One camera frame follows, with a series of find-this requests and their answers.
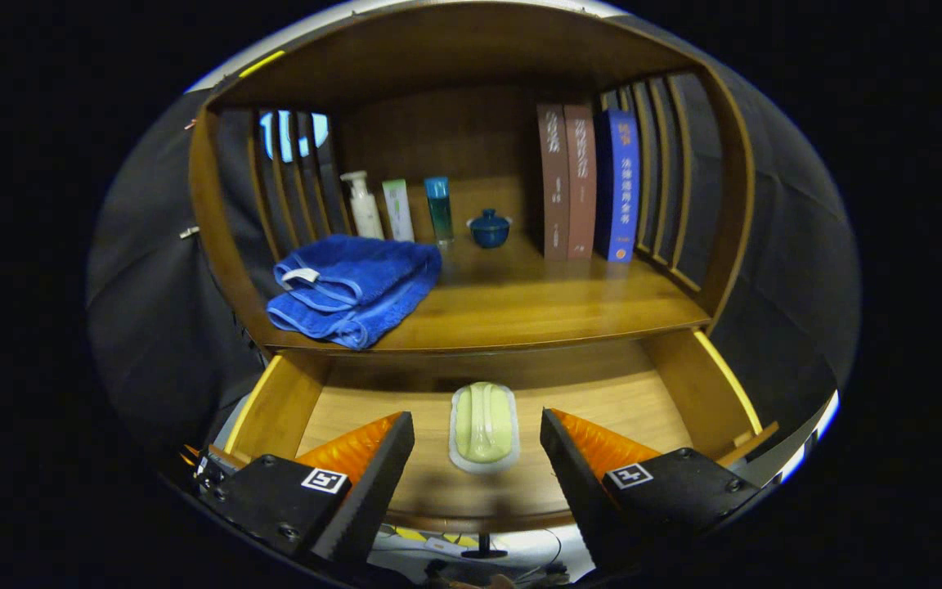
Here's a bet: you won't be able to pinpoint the teal bottle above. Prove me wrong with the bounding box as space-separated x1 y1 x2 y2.
424 177 455 245

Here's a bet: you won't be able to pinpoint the blue folded towel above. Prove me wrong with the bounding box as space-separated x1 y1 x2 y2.
266 234 443 351

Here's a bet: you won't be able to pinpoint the white pump bottle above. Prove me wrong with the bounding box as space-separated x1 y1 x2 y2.
340 170 385 241

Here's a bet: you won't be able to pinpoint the wooden countertop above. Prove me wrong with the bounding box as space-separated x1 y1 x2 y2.
262 232 713 354

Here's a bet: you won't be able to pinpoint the dark blue lidded cup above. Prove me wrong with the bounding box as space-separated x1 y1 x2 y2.
466 209 513 250

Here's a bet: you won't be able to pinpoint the green white scrub brush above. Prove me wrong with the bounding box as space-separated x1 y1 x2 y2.
448 381 521 475

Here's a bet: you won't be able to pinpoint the thin floor cables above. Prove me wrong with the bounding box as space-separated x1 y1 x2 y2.
373 528 574 583

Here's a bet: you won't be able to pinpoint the wooden drawer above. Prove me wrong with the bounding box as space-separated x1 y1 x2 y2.
224 327 781 560

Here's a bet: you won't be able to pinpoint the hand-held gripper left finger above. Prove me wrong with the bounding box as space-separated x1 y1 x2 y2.
193 411 416 565

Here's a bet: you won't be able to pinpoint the blue book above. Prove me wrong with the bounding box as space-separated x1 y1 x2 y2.
594 109 641 263

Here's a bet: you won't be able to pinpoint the reddish brown book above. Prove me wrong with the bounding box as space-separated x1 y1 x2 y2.
563 104 599 261

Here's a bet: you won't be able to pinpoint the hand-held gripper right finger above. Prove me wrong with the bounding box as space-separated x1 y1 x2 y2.
540 408 766 573

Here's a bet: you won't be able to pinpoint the yellow black floor tape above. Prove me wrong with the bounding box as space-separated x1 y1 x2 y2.
393 528 480 549

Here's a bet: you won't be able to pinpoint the wooden cabinet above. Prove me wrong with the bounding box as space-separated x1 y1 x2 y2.
189 0 781 560

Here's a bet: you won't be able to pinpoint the white green tube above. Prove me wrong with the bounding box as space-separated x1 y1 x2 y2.
381 179 415 243

